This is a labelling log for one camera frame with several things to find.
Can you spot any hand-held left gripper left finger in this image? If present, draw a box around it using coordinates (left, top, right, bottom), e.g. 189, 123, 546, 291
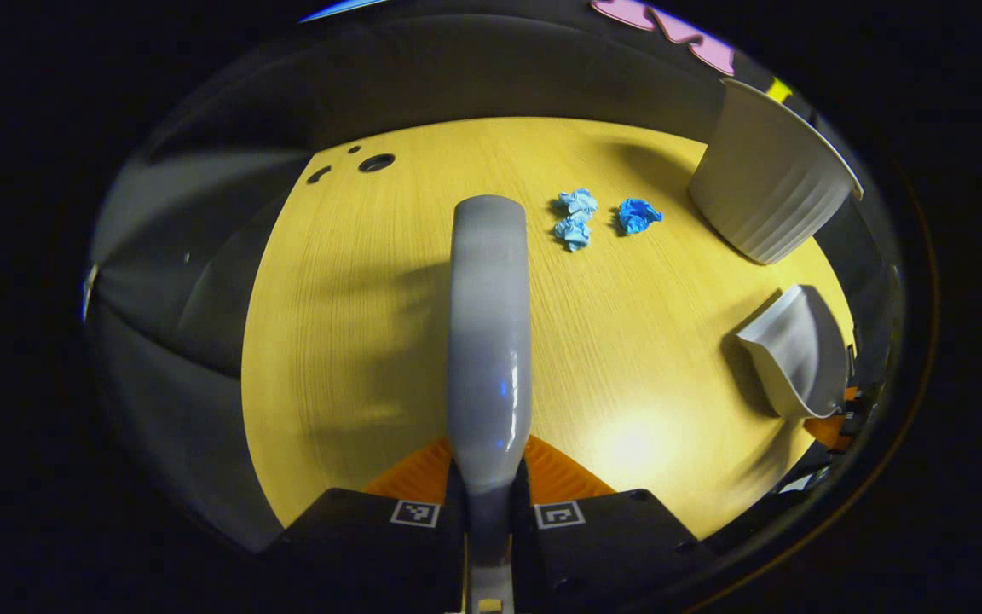
263, 437, 468, 614

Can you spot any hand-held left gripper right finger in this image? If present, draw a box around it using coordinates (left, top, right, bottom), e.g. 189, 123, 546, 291
510, 435, 718, 614

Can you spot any grey plastic dustpan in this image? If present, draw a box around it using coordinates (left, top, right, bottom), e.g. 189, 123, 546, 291
734, 284, 850, 419

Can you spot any white ribbed garbage bin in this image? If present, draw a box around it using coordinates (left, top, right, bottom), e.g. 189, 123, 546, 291
687, 78, 864, 265

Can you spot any bright blue paper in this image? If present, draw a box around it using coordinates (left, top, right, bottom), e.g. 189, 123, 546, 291
617, 198, 664, 235

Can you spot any black backdrop cloth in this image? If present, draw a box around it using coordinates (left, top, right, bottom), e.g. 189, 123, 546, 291
82, 0, 901, 551

